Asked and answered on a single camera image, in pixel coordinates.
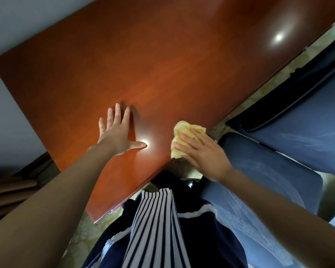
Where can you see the person's right hand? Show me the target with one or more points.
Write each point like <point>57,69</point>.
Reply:
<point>209,159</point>

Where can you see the person's left hand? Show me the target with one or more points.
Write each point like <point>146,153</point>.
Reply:
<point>116,138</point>

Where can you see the person's left middle finger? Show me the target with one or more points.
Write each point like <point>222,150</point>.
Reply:
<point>117,114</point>

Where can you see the person's right fingers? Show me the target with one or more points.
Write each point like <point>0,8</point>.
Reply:
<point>188,143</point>

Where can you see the person's left thumb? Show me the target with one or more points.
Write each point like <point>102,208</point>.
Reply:
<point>138,145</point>

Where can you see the person's left little finger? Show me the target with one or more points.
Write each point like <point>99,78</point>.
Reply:
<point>101,127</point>

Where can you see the yellow cleaning cloth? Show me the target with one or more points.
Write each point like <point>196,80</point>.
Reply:
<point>181,131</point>

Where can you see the person's left forearm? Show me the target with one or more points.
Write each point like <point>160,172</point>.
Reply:
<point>49,209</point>

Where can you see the person's right forearm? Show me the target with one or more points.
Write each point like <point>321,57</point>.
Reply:
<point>287,220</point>

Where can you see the navy white striped garment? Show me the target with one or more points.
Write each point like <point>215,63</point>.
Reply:
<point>156,231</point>

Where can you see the blue office chair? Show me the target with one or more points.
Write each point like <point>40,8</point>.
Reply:
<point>282,164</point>

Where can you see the navy dress with white trim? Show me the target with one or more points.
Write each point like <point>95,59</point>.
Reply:
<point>209,237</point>

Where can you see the brown wooden furniture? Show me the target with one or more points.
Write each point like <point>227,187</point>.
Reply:
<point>8,192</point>

